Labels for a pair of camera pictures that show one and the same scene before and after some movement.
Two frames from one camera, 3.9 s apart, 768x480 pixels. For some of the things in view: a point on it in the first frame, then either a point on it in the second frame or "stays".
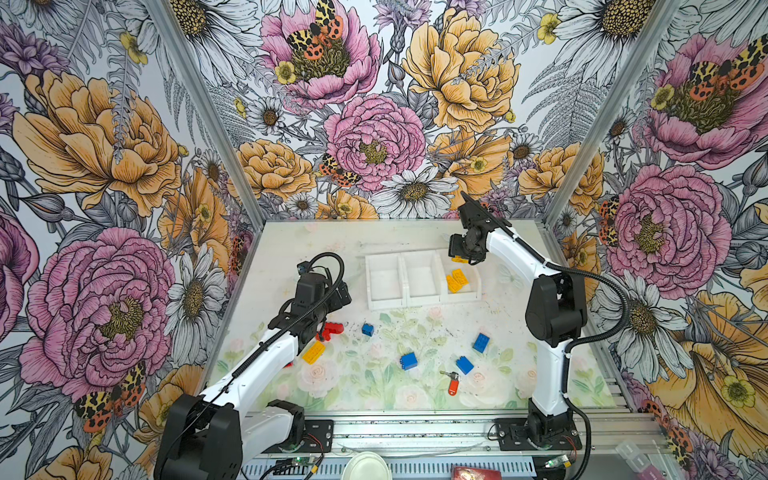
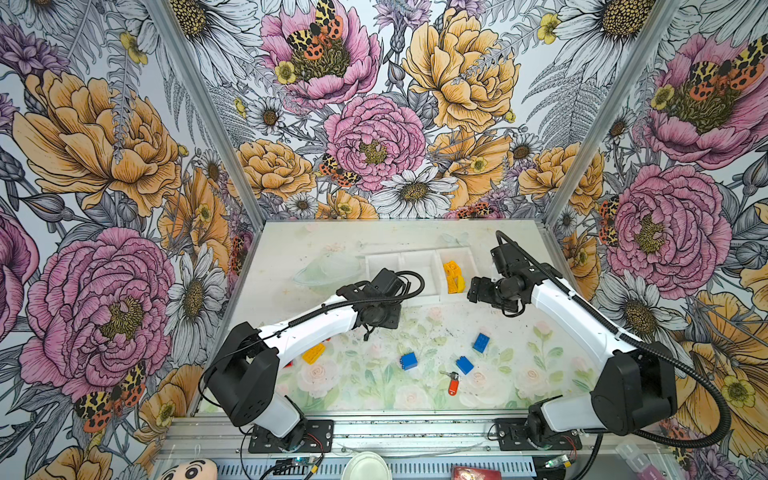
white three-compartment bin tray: (397, 279) stays
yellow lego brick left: (312, 355) stays
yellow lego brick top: (453, 285) to (452, 270)
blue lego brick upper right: (481, 343) stays
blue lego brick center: (408, 361) stays
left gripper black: (344, 299) to (393, 311)
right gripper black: (454, 249) to (480, 290)
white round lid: (367, 465) stays
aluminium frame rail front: (470, 435) stays
